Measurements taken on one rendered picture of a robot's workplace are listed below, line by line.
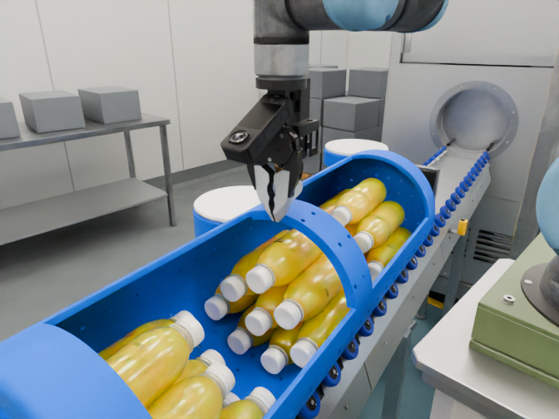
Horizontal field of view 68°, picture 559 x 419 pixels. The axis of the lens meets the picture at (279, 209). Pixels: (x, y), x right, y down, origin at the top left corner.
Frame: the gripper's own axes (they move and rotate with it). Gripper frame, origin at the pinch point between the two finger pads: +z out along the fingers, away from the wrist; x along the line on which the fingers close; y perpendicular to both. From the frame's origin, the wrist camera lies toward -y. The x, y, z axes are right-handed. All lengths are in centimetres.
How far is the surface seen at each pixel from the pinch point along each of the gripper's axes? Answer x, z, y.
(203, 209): 45, 20, 31
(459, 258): -8, 79, 158
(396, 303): -11.6, 31.1, 32.9
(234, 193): 45, 20, 45
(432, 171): -3, 16, 89
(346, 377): -11.6, 31.0, 5.9
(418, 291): -13, 36, 49
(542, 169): -34, 13, 103
